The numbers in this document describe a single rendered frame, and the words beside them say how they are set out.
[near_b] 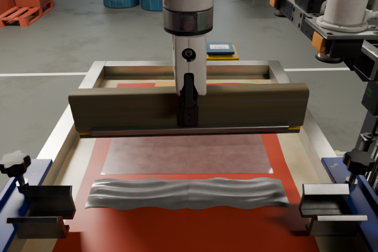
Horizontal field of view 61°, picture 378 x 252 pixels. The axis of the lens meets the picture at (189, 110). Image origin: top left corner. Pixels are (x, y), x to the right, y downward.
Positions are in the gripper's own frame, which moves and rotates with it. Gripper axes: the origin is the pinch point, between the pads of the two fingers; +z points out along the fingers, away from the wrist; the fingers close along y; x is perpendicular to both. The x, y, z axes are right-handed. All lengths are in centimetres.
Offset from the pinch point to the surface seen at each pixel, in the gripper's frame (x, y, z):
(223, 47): -13, 63, 13
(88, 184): 19.2, -4.1, 13.7
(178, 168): 2.3, 0.1, 13.9
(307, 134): -25.3, 6.5, 10.7
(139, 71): 14.9, 42.6, 12.5
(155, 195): 6.2, -7.4, 13.4
